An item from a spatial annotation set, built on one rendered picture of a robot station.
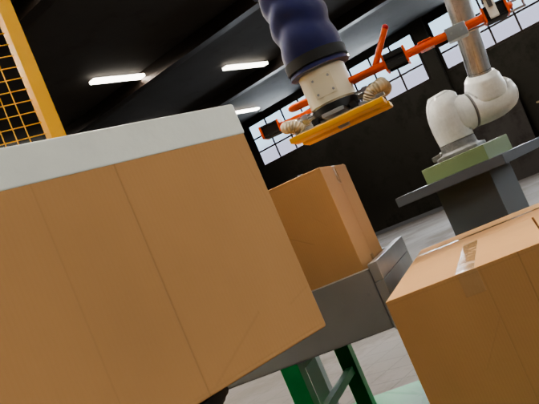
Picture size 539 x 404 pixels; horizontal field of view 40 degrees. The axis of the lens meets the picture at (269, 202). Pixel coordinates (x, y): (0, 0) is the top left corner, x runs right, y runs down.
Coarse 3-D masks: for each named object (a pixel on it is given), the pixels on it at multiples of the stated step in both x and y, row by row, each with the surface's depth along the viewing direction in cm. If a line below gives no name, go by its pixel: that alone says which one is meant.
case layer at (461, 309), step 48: (480, 240) 222; (528, 240) 179; (432, 288) 176; (480, 288) 173; (528, 288) 170; (432, 336) 177; (480, 336) 174; (528, 336) 171; (432, 384) 178; (480, 384) 175; (528, 384) 172
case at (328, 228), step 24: (336, 168) 264; (288, 192) 246; (312, 192) 244; (336, 192) 249; (288, 216) 247; (312, 216) 244; (336, 216) 242; (360, 216) 267; (312, 240) 245; (336, 240) 242; (360, 240) 252; (312, 264) 245; (336, 264) 243; (360, 264) 241; (312, 288) 246
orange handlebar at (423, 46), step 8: (480, 16) 243; (472, 24) 244; (424, 40) 248; (432, 40) 248; (440, 40) 248; (416, 48) 249; (424, 48) 248; (408, 56) 254; (376, 64) 253; (360, 72) 255; (368, 72) 254; (376, 72) 258; (352, 80) 256; (360, 80) 259; (296, 104) 261; (304, 104) 261; (304, 112) 289; (288, 120) 291
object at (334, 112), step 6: (360, 90) 257; (360, 96) 257; (378, 96) 255; (360, 102) 257; (336, 108) 248; (342, 108) 247; (348, 108) 257; (306, 114) 263; (312, 114) 261; (324, 114) 249; (330, 114) 249; (336, 114) 252; (300, 120) 262; (306, 120) 262; (324, 120) 260; (312, 126) 262
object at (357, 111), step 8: (352, 104) 248; (368, 104) 243; (376, 104) 243; (384, 104) 250; (344, 112) 247; (352, 112) 245; (360, 112) 244; (312, 120) 252; (328, 120) 248; (336, 120) 246; (344, 120) 247; (312, 128) 249; (320, 128) 248; (328, 128) 251; (296, 136) 250; (304, 136) 249; (312, 136) 254
